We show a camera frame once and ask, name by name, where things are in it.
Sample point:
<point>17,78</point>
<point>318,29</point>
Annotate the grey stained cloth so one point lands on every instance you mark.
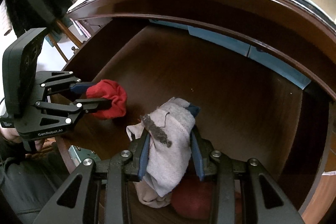
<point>169,127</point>

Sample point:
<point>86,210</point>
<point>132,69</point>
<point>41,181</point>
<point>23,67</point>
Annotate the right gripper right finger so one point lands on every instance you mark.
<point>262,200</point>

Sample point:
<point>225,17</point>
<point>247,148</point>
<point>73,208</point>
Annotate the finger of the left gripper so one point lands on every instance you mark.
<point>93,104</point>
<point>81,87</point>

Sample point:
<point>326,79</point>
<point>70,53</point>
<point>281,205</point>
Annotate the bright red cloth ball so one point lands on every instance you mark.
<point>112,91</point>

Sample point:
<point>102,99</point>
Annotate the dark wooden drawer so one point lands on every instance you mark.
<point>247,110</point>

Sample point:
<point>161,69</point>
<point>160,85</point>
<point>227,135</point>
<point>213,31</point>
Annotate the dark red garment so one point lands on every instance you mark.
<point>192,198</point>

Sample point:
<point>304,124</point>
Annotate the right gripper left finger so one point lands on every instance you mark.
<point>77,200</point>

